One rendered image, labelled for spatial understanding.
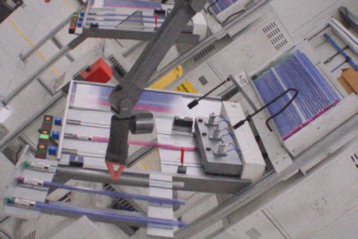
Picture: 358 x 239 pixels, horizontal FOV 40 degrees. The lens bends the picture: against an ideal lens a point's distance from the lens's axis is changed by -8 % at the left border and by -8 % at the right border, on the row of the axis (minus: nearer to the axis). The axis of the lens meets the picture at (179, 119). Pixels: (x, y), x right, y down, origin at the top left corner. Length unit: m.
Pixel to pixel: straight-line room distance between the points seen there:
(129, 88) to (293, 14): 3.80
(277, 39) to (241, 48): 0.24
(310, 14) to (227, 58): 2.10
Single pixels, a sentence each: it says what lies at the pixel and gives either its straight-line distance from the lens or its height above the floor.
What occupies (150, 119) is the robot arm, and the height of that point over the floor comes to 1.13.
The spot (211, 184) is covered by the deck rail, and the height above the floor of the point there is 1.09.
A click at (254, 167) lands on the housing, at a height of 1.25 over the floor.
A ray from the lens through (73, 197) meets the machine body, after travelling 2.34.
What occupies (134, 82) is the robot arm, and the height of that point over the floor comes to 1.17.
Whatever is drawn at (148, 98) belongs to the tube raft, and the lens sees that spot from 2.37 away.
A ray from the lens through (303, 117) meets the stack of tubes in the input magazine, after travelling 1.94.
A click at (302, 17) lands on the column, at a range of 5.21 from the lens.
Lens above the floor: 1.53
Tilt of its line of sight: 12 degrees down
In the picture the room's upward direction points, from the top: 55 degrees clockwise
